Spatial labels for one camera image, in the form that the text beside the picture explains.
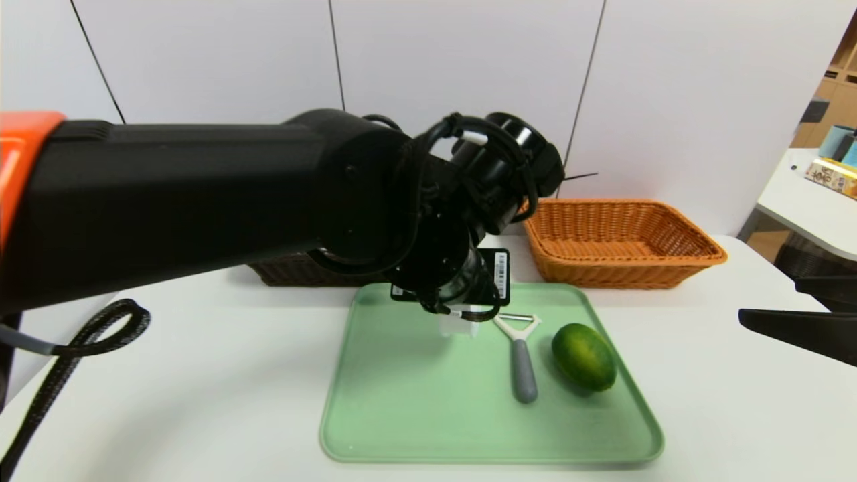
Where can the white side table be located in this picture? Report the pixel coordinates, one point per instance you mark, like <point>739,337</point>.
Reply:
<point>803,207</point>

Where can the yellow printed box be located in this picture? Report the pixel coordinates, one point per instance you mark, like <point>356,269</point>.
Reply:
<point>830,177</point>

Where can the green lime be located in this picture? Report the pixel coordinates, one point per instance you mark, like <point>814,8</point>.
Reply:
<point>584,358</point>

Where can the light blue cup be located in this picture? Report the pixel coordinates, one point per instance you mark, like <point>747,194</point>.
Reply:
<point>850,154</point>

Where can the wooden shelf unit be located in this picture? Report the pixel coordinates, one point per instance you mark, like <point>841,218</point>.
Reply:
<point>840,94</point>

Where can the black chair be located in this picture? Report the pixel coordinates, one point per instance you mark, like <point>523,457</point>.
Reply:
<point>817,258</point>

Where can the dark grey box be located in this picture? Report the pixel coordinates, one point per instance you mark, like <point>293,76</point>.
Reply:
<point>812,110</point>

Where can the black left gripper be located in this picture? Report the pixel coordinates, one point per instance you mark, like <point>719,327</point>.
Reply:
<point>497,275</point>

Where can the grey blue cup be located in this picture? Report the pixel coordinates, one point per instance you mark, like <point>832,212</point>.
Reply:
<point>832,142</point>

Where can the light green plastic tray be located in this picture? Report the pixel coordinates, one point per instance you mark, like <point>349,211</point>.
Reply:
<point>428,415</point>

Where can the orange wicker basket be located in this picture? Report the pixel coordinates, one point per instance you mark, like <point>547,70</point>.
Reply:
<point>616,268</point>

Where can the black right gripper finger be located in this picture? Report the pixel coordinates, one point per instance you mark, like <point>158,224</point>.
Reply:
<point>837,293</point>
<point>817,335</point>

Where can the dark brown wicker basket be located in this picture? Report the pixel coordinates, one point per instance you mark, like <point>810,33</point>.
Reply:
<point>294,271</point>

